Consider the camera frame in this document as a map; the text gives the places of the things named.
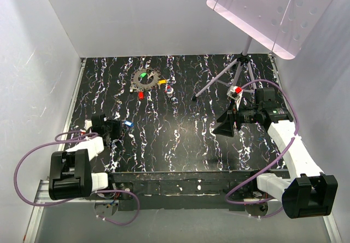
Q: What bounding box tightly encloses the purple music stand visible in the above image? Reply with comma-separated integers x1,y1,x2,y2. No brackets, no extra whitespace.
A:
207,0,349,101

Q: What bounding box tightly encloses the metal key organizer disc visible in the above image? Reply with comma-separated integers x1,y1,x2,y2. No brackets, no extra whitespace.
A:
130,68,161,93

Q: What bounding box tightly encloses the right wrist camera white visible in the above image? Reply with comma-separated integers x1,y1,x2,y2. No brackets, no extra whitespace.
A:
227,85,243,110

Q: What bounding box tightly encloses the red key tag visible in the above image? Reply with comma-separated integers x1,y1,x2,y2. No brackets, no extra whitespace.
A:
138,91,144,100

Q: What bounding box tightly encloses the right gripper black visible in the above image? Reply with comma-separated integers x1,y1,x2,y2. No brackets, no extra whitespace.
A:
212,97,261,137

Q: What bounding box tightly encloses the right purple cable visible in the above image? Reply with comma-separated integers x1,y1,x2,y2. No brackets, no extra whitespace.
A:
225,79,300,222

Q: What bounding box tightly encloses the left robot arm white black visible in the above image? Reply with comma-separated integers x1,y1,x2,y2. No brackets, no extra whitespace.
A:
49,114,122,200

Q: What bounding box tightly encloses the silver key in disc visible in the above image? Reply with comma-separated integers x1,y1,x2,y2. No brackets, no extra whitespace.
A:
148,72,156,79

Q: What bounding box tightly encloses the ice cream keychain toy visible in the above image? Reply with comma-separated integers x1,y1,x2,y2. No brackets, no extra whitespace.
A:
166,85,174,98

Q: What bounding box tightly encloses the blue key tag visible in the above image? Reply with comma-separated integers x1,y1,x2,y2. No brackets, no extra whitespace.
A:
123,120,133,127

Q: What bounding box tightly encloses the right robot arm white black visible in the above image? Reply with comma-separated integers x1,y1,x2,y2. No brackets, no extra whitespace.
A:
213,86,338,218

